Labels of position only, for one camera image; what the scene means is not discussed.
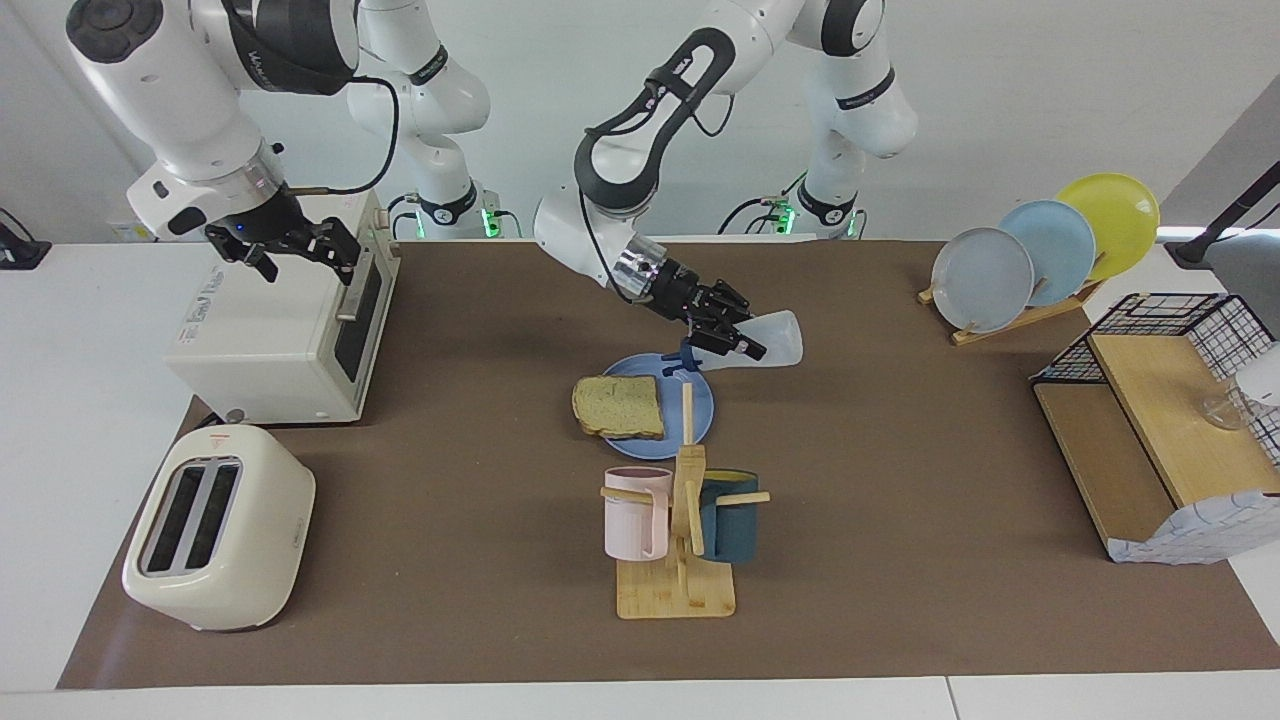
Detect pink mug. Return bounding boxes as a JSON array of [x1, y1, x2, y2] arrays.
[[603, 466, 674, 562]]

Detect translucent seasoning bottle blue cap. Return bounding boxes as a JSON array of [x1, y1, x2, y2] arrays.
[[660, 310, 804, 381]]

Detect clear glass cup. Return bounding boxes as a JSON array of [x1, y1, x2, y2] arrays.
[[1200, 385, 1263, 433]]

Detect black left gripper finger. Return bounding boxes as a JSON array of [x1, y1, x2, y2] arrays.
[[688, 320, 769, 363], [703, 281, 752, 327]]

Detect brown table mat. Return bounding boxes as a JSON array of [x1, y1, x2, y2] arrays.
[[57, 238, 1280, 691]]

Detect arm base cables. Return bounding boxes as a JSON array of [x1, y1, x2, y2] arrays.
[[385, 190, 521, 241], [718, 150, 811, 236]]

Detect white toaster oven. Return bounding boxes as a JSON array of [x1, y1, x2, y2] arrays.
[[165, 185, 401, 426]]

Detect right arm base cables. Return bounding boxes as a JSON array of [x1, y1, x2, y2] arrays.
[[385, 190, 521, 241]]

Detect yellow plate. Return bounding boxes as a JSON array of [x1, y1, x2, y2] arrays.
[[1055, 173, 1161, 283]]

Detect wooden plate rack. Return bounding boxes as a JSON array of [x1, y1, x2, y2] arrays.
[[918, 255, 1106, 347]]

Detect grey plate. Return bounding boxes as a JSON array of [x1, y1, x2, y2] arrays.
[[930, 228, 1036, 334]]

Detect dark teal mug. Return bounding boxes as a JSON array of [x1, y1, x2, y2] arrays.
[[697, 470, 761, 563]]

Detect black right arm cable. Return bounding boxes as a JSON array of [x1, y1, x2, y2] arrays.
[[280, 75, 401, 197]]

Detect wooden shelf with wire basket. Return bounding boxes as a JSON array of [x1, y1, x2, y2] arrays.
[[1031, 293, 1280, 566]]

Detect cream two-slot toaster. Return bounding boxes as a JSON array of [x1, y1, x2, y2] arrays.
[[122, 424, 316, 633]]

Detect light blue plate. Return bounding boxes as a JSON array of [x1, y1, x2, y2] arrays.
[[1000, 200, 1097, 309]]

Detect blue round plate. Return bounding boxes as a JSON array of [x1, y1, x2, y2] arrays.
[[590, 353, 715, 446]]

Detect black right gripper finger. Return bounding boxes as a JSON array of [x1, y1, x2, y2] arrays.
[[205, 228, 281, 285], [298, 215, 363, 287]]

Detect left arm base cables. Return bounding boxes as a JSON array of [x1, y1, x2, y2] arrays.
[[718, 150, 811, 236]]

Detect toasted bread slice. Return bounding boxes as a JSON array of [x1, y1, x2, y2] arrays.
[[572, 375, 666, 441]]

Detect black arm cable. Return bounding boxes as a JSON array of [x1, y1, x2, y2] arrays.
[[578, 90, 737, 301], [280, 75, 401, 197]]

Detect wooden mug tree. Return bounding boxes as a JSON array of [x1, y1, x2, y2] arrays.
[[600, 383, 772, 621]]

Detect black clamp block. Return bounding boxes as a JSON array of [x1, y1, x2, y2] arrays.
[[0, 208, 51, 271]]

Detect white patterned cloth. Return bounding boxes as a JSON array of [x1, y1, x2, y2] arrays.
[[1108, 490, 1280, 566]]

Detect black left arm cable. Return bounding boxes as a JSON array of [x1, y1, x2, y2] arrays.
[[578, 90, 737, 301]]

